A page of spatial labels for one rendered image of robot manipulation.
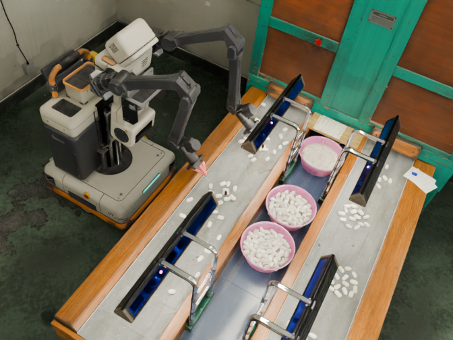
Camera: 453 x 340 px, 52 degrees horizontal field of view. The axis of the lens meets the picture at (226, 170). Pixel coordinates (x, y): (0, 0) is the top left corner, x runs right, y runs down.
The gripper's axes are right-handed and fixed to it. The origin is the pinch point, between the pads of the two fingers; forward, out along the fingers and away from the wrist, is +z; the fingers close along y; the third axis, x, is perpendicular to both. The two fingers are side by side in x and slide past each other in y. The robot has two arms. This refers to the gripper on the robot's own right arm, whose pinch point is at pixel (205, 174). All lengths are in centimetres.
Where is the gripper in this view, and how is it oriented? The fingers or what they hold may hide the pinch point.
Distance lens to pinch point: 239.1
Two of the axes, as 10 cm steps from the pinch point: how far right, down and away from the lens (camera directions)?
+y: 4.9, -6.3, 6.1
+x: -6.5, 2.0, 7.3
